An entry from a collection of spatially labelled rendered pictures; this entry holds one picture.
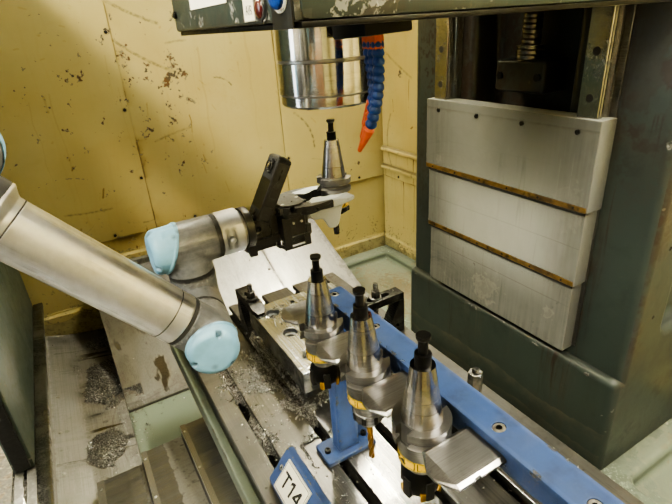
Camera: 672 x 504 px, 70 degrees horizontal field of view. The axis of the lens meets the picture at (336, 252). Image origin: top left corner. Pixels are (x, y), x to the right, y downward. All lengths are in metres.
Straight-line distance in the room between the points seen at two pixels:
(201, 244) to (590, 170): 0.72
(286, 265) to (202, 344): 1.22
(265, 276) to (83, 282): 1.24
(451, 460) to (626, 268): 0.68
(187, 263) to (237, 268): 1.08
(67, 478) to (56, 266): 0.84
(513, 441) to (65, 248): 0.54
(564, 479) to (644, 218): 0.64
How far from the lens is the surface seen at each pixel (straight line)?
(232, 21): 0.64
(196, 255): 0.79
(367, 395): 0.58
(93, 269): 0.66
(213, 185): 1.90
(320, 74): 0.79
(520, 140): 1.12
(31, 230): 0.65
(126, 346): 1.70
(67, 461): 1.46
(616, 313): 1.15
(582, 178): 1.04
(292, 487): 0.86
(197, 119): 1.84
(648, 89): 1.02
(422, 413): 0.51
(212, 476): 1.17
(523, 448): 0.53
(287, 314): 0.73
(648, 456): 1.46
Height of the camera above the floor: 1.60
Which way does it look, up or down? 25 degrees down
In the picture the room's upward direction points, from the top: 4 degrees counter-clockwise
